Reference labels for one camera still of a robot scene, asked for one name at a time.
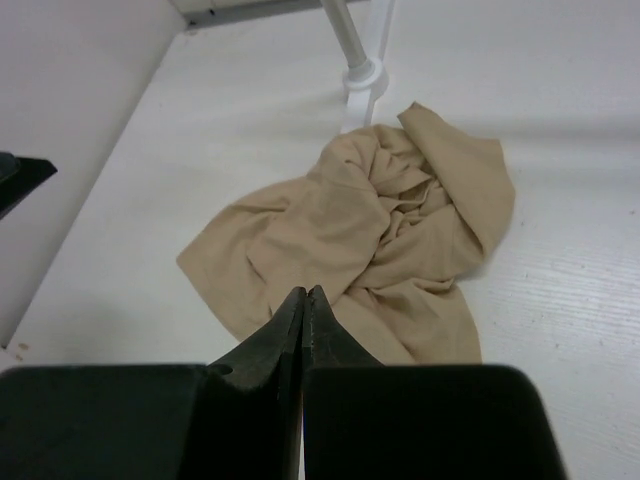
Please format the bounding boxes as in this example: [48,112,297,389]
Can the white clothes rack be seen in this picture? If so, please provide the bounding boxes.
[321,0,395,133]

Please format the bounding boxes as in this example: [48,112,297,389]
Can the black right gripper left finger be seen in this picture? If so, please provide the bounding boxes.
[206,287,305,479]

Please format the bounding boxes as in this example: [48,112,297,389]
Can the beige t shirt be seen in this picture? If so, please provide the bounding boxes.
[177,104,515,365]

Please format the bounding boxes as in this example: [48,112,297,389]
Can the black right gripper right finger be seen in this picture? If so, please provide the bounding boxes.
[301,286,383,479]

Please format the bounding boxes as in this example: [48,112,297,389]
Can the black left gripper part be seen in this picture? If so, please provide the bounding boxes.
[0,152,57,219]

